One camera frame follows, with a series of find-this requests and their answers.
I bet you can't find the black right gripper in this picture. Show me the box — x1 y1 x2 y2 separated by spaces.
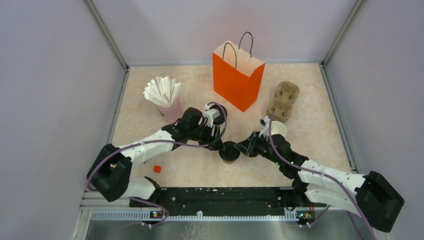
234 130 283 166

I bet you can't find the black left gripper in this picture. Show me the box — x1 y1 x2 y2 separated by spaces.
188 120 225 151

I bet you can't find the black coffee cup lid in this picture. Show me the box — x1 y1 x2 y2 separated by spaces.
218 141 240 160

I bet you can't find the brown paper coffee cup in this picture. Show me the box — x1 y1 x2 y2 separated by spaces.
222 159 237 165

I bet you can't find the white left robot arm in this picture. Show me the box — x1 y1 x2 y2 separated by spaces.
86 102 228 207

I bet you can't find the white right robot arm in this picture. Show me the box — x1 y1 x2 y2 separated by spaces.
234 131 405 233

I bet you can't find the black lid stack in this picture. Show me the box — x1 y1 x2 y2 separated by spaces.
210 104 228 125

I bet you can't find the brown paper cup stack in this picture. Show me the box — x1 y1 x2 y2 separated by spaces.
259 121 287 137

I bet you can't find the pink straw holder cup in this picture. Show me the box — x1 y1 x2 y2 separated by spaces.
157 97 184 124

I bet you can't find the small red cube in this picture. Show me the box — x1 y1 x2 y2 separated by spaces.
153 165 162 173

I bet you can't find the cardboard cup carrier stack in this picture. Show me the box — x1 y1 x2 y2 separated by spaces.
266 81 300 123

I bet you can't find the orange paper bag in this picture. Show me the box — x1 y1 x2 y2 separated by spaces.
212 31 266 112

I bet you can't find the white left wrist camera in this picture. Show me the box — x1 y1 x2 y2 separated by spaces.
202 104 221 128

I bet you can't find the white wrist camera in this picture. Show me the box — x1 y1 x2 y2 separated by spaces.
259 115 270 134
202 104 221 128

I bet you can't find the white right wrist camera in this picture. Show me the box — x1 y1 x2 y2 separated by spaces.
259 115 270 134

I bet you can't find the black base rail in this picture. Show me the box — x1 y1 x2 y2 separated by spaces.
149 187 314 217

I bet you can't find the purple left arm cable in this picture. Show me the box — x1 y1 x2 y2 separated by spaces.
86 100 229 229

